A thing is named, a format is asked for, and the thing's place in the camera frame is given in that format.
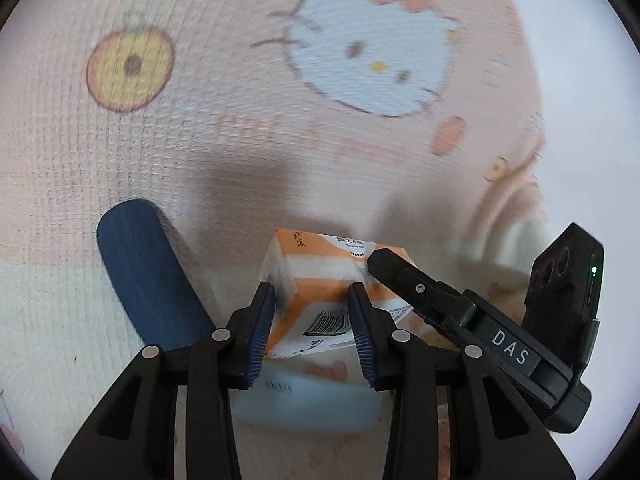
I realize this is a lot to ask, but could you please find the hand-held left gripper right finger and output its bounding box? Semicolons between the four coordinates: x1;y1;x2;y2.
346;281;576;480

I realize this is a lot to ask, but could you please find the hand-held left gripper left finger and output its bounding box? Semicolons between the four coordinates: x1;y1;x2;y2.
50;280;277;480

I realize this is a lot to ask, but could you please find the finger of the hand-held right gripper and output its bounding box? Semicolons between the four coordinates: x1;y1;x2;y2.
366;247;476;333

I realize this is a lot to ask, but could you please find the orange and white box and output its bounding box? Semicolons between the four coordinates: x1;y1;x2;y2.
257;228;426;361

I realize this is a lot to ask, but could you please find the light blue glasses case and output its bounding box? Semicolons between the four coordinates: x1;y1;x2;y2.
232;355;388;433

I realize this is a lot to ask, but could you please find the dark blue glasses case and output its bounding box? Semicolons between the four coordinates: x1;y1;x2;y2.
96;199;216;356

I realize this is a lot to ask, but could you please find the pink cat print bed sheet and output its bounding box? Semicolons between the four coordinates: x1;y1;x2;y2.
0;0;640;480

